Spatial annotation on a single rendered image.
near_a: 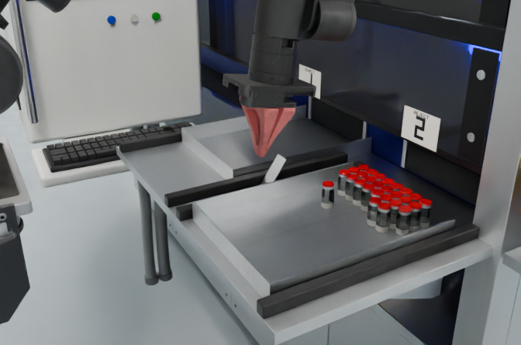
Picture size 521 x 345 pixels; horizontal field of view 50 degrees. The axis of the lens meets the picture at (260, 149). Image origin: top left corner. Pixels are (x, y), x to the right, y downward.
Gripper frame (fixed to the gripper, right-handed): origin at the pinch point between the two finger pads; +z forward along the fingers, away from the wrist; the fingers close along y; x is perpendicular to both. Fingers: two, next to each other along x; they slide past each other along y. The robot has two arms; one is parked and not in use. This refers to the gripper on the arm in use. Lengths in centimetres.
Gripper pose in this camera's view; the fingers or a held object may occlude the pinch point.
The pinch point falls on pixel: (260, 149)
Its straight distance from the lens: 71.3
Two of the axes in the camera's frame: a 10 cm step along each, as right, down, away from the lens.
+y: 8.6, -0.5, 5.1
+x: -4.9, -3.3, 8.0
